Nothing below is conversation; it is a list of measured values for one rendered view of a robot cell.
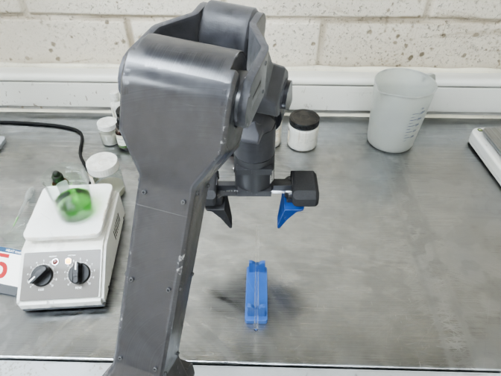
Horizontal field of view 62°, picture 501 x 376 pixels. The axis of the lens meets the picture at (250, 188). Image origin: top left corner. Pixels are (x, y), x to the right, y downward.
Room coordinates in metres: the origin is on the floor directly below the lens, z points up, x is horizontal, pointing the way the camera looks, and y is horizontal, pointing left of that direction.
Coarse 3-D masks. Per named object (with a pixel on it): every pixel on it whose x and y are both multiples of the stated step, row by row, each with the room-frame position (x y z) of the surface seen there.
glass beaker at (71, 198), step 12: (48, 168) 0.49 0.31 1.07; (60, 168) 0.50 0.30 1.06; (72, 168) 0.51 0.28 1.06; (84, 168) 0.49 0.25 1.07; (48, 180) 0.48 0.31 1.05; (60, 180) 0.50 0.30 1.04; (72, 180) 0.50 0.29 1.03; (84, 180) 0.47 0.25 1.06; (48, 192) 0.45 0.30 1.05; (60, 192) 0.45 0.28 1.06; (72, 192) 0.45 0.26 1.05; (84, 192) 0.47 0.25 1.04; (60, 204) 0.45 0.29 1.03; (72, 204) 0.45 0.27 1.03; (84, 204) 0.46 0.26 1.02; (60, 216) 0.45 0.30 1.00; (72, 216) 0.45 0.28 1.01; (84, 216) 0.46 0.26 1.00
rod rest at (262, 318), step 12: (252, 264) 0.41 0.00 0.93; (264, 264) 0.41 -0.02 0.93; (252, 276) 0.41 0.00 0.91; (264, 276) 0.41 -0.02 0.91; (252, 288) 0.38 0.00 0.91; (264, 288) 0.38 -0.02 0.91; (252, 300) 0.36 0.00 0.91; (264, 300) 0.36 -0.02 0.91; (252, 312) 0.33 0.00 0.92; (264, 312) 0.33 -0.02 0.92
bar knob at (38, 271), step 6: (36, 270) 0.38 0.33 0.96; (42, 270) 0.38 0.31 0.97; (48, 270) 0.38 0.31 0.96; (36, 276) 0.37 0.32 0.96; (42, 276) 0.38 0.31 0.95; (48, 276) 0.38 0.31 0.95; (30, 282) 0.36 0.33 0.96; (36, 282) 0.37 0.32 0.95; (42, 282) 0.37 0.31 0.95; (48, 282) 0.37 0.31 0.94
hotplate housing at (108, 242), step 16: (112, 208) 0.51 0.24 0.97; (112, 224) 0.47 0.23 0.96; (48, 240) 0.43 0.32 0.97; (64, 240) 0.43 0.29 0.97; (80, 240) 0.43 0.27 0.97; (96, 240) 0.43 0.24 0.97; (112, 240) 0.45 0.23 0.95; (112, 256) 0.43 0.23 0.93; (112, 272) 0.42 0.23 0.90; (32, 304) 0.35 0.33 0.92; (48, 304) 0.35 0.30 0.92; (64, 304) 0.35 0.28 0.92; (80, 304) 0.35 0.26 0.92; (96, 304) 0.35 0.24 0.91
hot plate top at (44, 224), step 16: (96, 192) 0.52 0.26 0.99; (112, 192) 0.53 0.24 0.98; (48, 208) 0.48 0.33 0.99; (96, 208) 0.48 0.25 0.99; (32, 224) 0.45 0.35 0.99; (48, 224) 0.45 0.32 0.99; (64, 224) 0.45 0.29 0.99; (80, 224) 0.45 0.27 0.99; (96, 224) 0.45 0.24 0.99; (32, 240) 0.42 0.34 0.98
